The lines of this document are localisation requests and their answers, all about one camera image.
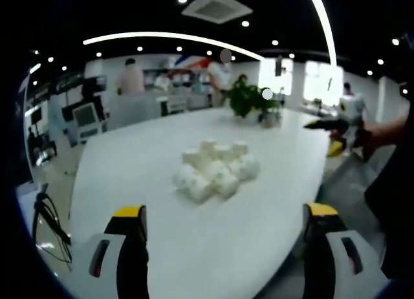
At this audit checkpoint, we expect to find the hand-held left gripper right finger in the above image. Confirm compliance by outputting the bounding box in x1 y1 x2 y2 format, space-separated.
301 202 393 299

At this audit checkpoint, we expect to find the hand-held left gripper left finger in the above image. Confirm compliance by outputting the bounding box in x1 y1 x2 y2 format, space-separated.
66 205 151 299

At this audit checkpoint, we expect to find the bright window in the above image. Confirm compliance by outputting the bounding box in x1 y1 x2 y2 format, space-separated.
257 58 344 106

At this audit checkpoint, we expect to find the white table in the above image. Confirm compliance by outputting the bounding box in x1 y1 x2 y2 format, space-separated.
69 106 334 299

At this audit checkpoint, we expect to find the person's dark clothing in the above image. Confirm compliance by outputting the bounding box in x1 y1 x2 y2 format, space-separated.
364 116 414 280

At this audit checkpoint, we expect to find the green potted plant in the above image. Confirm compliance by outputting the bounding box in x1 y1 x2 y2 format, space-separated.
226 74 281 120

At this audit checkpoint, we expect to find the curved ceiling light strip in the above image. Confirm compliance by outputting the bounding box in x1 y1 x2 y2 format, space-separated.
305 0 339 67
82 31 265 61

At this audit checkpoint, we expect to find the group of round ceiling spotlights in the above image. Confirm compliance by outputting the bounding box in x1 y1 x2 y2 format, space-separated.
30 0 409 96

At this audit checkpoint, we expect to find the white machine with screen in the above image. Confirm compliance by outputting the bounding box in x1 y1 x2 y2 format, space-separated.
71 102 108 143

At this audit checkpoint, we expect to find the grey partition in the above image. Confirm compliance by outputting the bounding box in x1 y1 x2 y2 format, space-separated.
105 91 163 131

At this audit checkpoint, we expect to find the ceiling air vent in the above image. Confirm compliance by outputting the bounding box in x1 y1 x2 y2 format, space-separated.
180 0 254 25

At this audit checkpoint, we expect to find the black cable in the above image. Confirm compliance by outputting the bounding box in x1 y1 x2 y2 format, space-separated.
31 182 74 265

